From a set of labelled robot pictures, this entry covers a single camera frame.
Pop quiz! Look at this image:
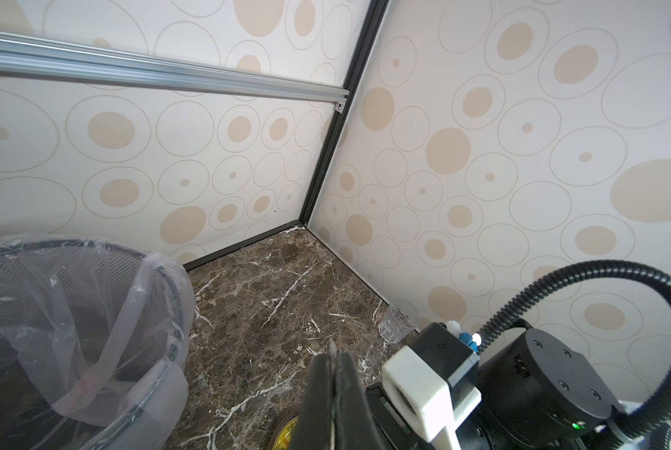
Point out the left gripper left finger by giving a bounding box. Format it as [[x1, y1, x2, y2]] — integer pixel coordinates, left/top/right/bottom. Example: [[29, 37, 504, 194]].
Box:
[[289, 354, 335, 450]]

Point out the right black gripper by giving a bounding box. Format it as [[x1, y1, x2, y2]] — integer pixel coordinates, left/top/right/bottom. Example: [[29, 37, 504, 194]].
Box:
[[365, 382, 434, 450]]

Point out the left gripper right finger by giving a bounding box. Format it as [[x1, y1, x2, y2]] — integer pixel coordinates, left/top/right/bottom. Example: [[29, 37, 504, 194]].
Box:
[[333, 351, 387, 450]]

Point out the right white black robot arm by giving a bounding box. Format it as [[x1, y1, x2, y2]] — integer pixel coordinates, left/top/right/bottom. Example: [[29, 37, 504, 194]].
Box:
[[365, 322, 671, 449]]

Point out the yellow round plate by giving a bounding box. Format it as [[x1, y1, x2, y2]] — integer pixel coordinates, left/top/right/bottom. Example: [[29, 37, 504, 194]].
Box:
[[267, 414, 298, 450]]

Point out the clear plastic bin liner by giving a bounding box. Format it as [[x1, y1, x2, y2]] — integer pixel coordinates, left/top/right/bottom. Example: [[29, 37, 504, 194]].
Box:
[[0, 233, 197, 450]]

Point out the black mesh trash bin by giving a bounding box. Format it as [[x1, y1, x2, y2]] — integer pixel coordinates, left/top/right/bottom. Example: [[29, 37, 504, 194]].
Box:
[[0, 238, 186, 450]]

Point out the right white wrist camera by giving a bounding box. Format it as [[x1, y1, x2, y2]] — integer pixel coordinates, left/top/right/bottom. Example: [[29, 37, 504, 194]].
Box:
[[382, 321, 482, 449]]

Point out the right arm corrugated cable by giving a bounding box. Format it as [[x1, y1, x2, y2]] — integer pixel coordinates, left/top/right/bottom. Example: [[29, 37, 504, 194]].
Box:
[[475, 259, 671, 450]]

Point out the right black corner post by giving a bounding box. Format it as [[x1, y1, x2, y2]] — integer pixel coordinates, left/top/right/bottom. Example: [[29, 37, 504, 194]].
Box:
[[299, 0, 389, 227]]

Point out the back aluminium frame bar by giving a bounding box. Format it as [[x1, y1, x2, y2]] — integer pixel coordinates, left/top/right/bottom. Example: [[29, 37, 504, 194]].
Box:
[[0, 31, 350, 113]]

